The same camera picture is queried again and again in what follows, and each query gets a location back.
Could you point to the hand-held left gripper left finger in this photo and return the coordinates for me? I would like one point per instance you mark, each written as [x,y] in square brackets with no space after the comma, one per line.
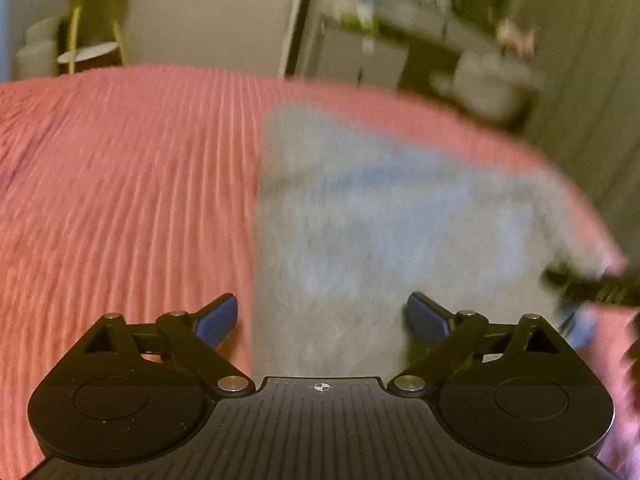
[216,319]

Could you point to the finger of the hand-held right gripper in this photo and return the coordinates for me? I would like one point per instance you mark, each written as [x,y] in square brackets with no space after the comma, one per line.
[595,286]

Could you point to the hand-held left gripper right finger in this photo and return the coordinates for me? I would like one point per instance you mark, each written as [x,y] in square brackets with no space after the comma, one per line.
[425,318]

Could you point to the grey pants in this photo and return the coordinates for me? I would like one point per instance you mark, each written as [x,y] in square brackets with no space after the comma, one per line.
[380,240]

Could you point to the pink ribbed blanket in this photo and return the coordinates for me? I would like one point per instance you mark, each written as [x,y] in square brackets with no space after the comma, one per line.
[125,185]

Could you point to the grey curtain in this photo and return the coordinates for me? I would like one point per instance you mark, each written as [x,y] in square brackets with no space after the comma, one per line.
[585,85]

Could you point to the cluttered dark desk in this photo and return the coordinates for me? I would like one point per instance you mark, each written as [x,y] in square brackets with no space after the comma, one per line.
[450,55]

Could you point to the white cabinet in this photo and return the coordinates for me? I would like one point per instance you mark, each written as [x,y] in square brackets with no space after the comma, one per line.
[355,57]

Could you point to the yellow stand with white shelves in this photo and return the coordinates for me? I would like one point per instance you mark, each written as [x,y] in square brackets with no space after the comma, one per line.
[95,25]

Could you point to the white upholstered seat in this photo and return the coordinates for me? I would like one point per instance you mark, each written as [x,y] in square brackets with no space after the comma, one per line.
[37,50]

